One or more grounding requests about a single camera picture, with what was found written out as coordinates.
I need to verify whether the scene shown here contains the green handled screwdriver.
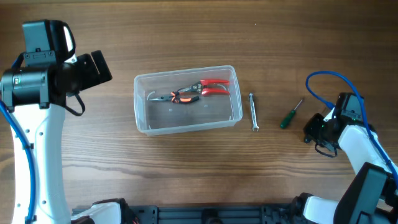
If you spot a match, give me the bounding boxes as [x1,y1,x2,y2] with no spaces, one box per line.
[280,98,304,129]

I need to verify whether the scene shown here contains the small silver wrench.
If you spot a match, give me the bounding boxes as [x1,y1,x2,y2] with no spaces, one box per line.
[248,93,259,131]

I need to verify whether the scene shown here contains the orange black needle-nose pliers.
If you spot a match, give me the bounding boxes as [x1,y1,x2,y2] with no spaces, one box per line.
[149,91,200,105]

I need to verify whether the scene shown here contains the clear plastic container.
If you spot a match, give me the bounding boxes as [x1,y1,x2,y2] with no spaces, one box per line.
[134,65,243,136]

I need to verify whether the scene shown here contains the red handled snips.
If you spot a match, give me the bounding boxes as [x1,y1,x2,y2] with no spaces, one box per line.
[174,79,229,96]

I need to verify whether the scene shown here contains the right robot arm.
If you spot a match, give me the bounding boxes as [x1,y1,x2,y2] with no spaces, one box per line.
[290,93,397,223]

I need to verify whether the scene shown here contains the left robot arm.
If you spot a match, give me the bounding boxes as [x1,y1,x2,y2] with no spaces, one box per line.
[1,19,139,223]

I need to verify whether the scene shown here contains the left blue cable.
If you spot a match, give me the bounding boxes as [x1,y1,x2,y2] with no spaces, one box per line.
[0,99,37,224]

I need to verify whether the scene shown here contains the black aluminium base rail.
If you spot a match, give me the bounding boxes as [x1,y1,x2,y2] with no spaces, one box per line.
[72,203,312,224]

